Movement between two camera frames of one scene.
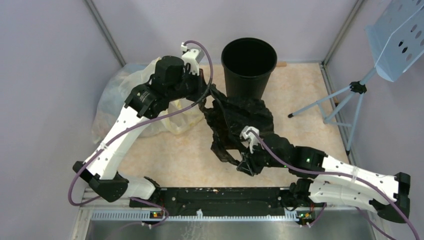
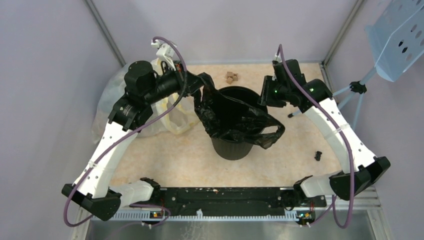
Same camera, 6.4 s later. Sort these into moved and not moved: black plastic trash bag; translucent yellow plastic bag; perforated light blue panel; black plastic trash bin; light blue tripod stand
Moved: black plastic trash bag; black plastic trash bin
Not moved: light blue tripod stand; perforated light blue panel; translucent yellow plastic bag
